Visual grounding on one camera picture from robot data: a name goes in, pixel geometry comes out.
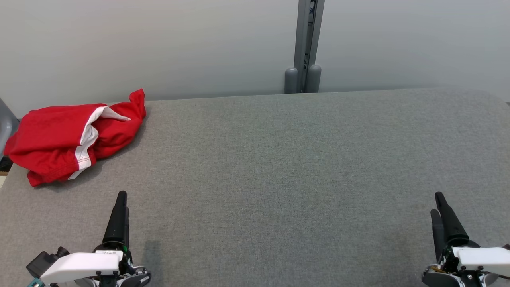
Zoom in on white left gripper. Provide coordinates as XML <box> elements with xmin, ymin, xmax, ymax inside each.
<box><xmin>40</xmin><ymin>191</ymin><xmax>151</xmax><ymax>287</ymax></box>

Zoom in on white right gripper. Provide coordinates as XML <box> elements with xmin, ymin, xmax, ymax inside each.
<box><xmin>422</xmin><ymin>192</ymin><xmax>510</xmax><ymax>287</ymax></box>

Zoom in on red shorts with white stripe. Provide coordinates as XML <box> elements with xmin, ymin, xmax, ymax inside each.
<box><xmin>3</xmin><ymin>103</ymin><xmax>132</xmax><ymax>187</ymax></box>

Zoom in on black computer equipment rack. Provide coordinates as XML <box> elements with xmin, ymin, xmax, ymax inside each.
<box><xmin>0</xmin><ymin>98</ymin><xmax>19</xmax><ymax>160</ymax></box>

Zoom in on grey rounded post foot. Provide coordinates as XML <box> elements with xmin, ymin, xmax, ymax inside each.
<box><xmin>284</xmin><ymin>67</ymin><xmax>299</xmax><ymax>94</ymax></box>
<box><xmin>306</xmin><ymin>64</ymin><xmax>322</xmax><ymax>93</ymax></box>

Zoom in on grey metal partition post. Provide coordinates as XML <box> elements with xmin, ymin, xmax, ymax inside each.
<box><xmin>293</xmin><ymin>0</ymin><xmax>326</xmax><ymax>93</ymax></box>

